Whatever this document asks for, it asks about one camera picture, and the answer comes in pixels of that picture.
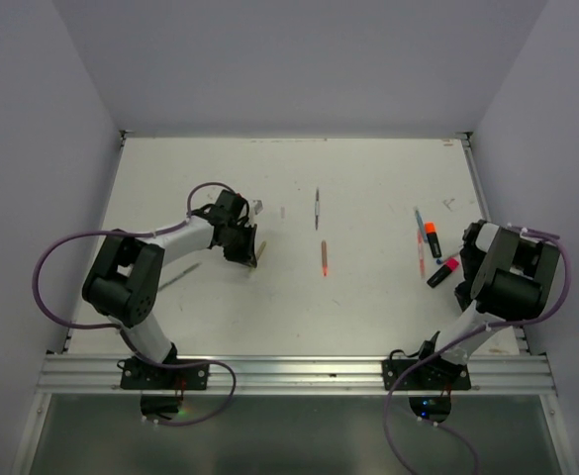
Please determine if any black pink marker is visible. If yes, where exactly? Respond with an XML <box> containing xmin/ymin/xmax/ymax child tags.
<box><xmin>427</xmin><ymin>258</ymin><xmax>460</xmax><ymax>288</ymax></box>

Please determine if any orange highlighter pen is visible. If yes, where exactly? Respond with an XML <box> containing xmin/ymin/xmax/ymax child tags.
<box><xmin>321</xmin><ymin>239</ymin><xmax>329</xmax><ymax>277</ymax></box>

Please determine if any red pen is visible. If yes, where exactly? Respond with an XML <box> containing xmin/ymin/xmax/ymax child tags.
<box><xmin>417</xmin><ymin>230</ymin><xmax>426</xmax><ymax>279</ymax></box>

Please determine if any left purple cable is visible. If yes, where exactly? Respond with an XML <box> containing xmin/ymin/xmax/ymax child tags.
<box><xmin>31</xmin><ymin>181</ymin><xmax>239</xmax><ymax>428</ymax></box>

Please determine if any black orange marker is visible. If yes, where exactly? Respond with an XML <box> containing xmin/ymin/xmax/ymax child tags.
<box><xmin>425</xmin><ymin>222</ymin><xmax>442</xmax><ymax>258</ymax></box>

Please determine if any yellow highlighter pen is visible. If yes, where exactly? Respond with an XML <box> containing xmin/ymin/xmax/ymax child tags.
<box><xmin>250</xmin><ymin>240</ymin><xmax>267</xmax><ymax>270</ymax></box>

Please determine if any purple cable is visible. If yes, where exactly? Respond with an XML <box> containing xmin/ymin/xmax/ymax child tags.
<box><xmin>383</xmin><ymin>225</ymin><xmax>575</xmax><ymax>475</ymax></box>
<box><xmin>31</xmin><ymin>181</ymin><xmax>239</xmax><ymax>428</ymax></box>

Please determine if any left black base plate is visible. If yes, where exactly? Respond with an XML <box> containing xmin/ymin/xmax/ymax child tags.
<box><xmin>117</xmin><ymin>357</ymin><xmax>210</xmax><ymax>391</ymax></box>

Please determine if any thin black white pen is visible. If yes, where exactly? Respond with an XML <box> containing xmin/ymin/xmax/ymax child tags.
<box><xmin>314</xmin><ymin>187</ymin><xmax>321</xmax><ymax>231</ymax></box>

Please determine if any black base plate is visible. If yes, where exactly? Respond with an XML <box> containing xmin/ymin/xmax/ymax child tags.
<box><xmin>381</xmin><ymin>358</ymin><xmax>472</xmax><ymax>391</ymax></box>
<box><xmin>117</xmin><ymin>357</ymin><xmax>210</xmax><ymax>391</ymax></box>

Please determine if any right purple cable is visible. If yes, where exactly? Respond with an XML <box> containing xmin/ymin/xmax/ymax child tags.
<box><xmin>383</xmin><ymin>225</ymin><xmax>575</xmax><ymax>475</ymax></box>

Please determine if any aluminium front rail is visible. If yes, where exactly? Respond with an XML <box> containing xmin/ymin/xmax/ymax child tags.
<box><xmin>36</xmin><ymin>354</ymin><xmax>556</xmax><ymax>396</ymax></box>

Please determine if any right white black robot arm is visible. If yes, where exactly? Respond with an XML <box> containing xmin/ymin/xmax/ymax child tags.
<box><xmin>413</xmin><ymin>220</ymin><xmax>566</xmax><ymax>389</ymax></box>

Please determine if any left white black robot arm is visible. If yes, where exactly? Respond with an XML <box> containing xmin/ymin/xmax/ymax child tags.
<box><xmin>82</xmin><ymin>190</ymin><xmax>257</xmax><ymax>389</ymax></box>

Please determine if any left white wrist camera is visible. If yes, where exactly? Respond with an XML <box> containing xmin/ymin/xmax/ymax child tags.
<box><xmin>249</xmin><ymin>200</ymin><xmax>263</xmax><ymax>216</ymax></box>

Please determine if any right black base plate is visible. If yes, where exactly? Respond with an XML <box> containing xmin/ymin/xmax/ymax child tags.
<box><xmin>381</xmin><ymin>358</ymin><xmax>472</xmax><ymax>391</ymax></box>

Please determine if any light blue highlighter pen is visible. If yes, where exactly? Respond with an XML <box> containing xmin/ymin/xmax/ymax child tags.
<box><xmin>414</xmin><ymin>207</ymin><xmax>425</xmax><ymax>236</ymax></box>

